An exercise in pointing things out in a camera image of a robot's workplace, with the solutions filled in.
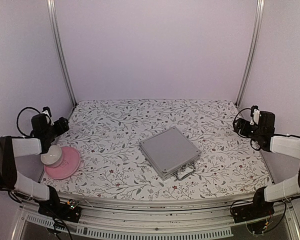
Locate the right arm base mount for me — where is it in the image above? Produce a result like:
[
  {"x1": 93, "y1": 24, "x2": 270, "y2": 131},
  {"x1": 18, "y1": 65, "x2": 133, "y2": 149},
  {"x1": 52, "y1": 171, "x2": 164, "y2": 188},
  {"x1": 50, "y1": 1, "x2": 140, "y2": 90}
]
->
[{"x1": 229, "y1": 200, "x2": 274, "y2": 223}]

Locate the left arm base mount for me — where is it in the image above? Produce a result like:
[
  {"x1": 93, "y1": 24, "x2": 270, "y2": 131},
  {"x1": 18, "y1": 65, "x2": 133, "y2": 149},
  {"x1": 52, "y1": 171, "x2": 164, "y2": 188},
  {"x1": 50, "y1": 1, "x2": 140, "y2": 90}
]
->
[{"x1": 37, "y1": 193, "x2": 82, "y2": 223}]

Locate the white bowl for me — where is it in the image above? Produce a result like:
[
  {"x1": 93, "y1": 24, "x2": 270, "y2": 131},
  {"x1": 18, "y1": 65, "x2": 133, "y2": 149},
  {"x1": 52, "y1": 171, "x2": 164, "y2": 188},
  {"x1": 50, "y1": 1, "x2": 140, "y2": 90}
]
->
[{"x1": 40, "y1": 145, "x2": 63, "y2": 168}]

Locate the floral patterned table mat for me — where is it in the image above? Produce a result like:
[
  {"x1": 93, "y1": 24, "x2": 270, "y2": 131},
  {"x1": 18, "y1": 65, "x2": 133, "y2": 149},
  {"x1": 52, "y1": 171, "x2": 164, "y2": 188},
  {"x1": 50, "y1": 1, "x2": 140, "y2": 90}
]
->
[{"x1": 41, "y1": 99, "x2": 271, "y2": 201}]

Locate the aluminium poker case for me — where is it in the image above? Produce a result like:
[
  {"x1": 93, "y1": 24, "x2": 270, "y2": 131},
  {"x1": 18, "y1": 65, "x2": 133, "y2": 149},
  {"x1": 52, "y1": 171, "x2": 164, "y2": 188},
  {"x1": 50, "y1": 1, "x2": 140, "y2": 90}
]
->
[{"x1": 139, "y1": 126, "x2": 202, "y2": 181}]

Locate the aluminium front rail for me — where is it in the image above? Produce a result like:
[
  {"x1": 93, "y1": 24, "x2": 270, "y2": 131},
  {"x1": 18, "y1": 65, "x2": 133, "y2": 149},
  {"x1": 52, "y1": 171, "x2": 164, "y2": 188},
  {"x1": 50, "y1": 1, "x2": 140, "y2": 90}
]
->
[{"x1": 13, "y1": 192, "x2": 300, "y2": 240}]

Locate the pink plate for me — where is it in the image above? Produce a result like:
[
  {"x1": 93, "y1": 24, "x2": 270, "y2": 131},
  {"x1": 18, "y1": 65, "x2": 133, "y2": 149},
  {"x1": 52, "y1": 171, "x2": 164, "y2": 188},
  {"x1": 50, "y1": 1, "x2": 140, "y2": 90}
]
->
[{"x1": 44, "y1": 146, "x2": 81, "y2": 180}]

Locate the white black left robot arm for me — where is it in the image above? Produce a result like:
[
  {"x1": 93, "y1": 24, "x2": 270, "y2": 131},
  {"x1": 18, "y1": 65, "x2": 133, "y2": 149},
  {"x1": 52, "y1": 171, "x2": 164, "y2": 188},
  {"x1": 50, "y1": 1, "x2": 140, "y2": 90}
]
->
[{"x1": 0, "y1": 106, "x2": 70, "y2": 217}]

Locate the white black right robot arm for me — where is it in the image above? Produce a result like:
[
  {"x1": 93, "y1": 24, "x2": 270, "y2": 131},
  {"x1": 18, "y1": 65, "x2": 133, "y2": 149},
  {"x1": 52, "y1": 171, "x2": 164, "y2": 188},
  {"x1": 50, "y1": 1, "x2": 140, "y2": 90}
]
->
[{"x1": 232, "y1": 105, "x2": 300, "y2": 218}]

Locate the left aluminium frame post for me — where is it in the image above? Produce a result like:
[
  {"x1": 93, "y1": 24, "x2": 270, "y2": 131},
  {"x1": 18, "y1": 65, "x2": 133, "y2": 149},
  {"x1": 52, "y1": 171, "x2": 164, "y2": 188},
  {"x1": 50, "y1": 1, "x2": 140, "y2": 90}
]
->
[{"x1": 46, "y1": 0, "x2": 78, "y2": 108}]

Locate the right aluminium frame post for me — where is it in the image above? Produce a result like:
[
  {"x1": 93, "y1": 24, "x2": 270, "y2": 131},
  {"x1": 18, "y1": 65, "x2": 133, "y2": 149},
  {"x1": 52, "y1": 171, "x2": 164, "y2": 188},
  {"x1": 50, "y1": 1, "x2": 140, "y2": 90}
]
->
[{"x1": 235, "y1": 0, "x2": 265, "y2": 107}]

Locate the aluminium frame post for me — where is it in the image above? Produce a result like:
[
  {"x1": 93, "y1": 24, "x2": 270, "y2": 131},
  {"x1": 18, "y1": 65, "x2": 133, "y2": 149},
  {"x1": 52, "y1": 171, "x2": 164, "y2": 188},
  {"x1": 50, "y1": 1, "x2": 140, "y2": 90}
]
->
[
  {"x1": 46, "y1": 0, "x2": 78, "y2": 108},
  {"x1": 235, "y1": 0, "x2": 265, "y2": 107}
]

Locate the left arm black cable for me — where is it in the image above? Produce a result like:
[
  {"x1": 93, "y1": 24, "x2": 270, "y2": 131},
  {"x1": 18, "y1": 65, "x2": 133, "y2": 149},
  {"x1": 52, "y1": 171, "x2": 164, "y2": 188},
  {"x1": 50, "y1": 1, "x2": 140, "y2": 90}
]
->
[{"x1": 16, "y1": 106, "x2": 43, "y2": 137}]

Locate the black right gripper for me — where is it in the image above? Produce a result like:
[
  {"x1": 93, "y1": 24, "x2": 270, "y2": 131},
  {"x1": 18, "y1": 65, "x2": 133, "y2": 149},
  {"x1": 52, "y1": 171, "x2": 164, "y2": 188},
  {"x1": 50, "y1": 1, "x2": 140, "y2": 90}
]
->
[{"x1": 233, "y1": 118, "x2": 264, "y2": 142}]

